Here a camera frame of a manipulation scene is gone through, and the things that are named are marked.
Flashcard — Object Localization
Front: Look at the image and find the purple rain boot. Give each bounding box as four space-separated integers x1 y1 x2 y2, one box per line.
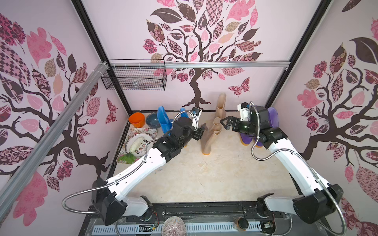
240 133 255 146
257 106 280 148

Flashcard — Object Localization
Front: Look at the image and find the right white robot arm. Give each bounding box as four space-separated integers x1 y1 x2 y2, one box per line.
220 103 346 226

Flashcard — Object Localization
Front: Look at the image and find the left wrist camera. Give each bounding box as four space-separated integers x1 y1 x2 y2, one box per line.
192 107 202 126

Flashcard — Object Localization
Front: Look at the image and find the white printed plate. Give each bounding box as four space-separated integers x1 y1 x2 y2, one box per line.
124 133 153 157

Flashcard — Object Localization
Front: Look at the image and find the black corner frame post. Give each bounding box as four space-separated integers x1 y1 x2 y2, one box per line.
264 0 333 108

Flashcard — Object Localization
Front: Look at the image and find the silver aluminium rail left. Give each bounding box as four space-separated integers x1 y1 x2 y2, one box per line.
1 61 108 219

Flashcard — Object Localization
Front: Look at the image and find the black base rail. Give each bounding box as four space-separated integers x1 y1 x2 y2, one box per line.
85 200 296 225

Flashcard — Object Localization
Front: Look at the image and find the silver aluminium rail back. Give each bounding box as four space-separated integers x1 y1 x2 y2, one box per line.
110 61 290 69

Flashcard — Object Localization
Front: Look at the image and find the toy white radish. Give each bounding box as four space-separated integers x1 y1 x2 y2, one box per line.
116 135 145 164

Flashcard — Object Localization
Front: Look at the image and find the white vented strip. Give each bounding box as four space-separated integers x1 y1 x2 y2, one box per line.
89 222 262 236

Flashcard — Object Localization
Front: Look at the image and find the silver aluminium rail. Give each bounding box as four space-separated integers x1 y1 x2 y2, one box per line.
110 61 290 69
1 61 108 219

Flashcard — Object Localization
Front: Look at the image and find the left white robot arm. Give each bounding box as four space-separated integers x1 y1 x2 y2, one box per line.
92 117 205 226

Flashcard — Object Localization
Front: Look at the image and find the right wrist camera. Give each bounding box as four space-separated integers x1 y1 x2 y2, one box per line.
237 102 251 122

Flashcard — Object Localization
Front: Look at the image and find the orange cup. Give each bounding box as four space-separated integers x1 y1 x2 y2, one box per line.
129 112 145 128

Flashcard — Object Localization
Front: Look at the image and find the round pink glass dish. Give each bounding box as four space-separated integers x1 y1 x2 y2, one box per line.
161 216 187 236

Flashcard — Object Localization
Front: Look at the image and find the blue rain boot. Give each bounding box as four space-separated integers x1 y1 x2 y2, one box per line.
157 106 172 134
180 107 189 118

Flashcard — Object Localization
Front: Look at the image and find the black left corner post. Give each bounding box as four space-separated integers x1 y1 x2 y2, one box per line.
71 0 133 116

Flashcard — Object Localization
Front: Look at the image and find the dark blue bowl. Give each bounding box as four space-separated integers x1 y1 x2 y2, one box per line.
146 113 160 129

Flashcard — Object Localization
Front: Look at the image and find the black wire basket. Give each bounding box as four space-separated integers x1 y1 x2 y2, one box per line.
101 59 167 91

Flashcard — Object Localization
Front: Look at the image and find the standing blue rain boot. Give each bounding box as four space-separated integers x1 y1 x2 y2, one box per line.
180 107 189 118

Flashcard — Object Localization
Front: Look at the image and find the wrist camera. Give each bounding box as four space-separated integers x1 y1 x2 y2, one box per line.
192 107 202 126
237 102 251 122

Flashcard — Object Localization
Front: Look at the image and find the beige rain boot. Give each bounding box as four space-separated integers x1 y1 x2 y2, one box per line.
201 117 222 155
215 93 226 119

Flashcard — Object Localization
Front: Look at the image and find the small black round knob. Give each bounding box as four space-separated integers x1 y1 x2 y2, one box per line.
235 217 249 231

